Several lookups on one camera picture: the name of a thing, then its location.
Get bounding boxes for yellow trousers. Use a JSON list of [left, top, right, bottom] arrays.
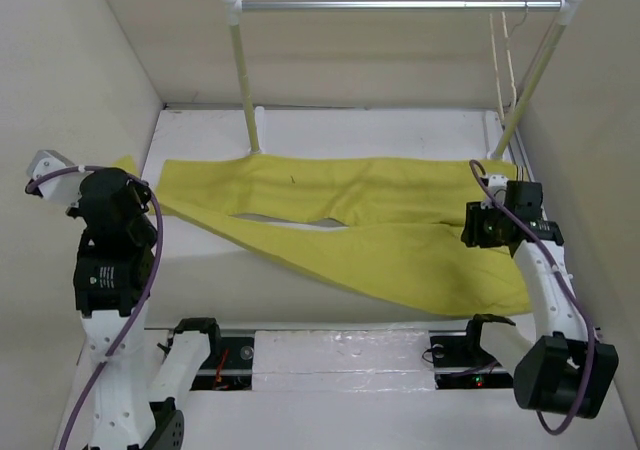
[[110, 152, 534, 321]]

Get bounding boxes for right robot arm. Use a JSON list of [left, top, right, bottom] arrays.
[[461, 174, 619, 420]]

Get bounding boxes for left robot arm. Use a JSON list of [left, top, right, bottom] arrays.
[[58, 168, 223, 449]]

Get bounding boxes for beige plastic hanger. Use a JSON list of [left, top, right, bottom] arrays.
[[488, 11, 528, 127]]

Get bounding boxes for white clothes rack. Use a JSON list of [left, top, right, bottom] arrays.
[[221, 0, 584, 160]]

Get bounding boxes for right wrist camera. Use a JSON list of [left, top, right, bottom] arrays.
[[481, 174, 509, 208]]

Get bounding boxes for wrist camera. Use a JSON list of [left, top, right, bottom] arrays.
[[27, 150, 83, 207], [481, 174, 509, 208]]

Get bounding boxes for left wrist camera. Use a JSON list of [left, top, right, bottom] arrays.
[[27, 150, 83, 207]]

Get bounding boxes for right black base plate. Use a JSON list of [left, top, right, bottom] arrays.
[[422, 331, 513, 390]]

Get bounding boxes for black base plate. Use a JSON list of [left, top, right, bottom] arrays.
[[191, 331, 255, 391], [422, 331, 513, 390]]

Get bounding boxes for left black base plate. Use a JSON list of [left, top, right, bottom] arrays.
[[191, 331, 255, 391]]

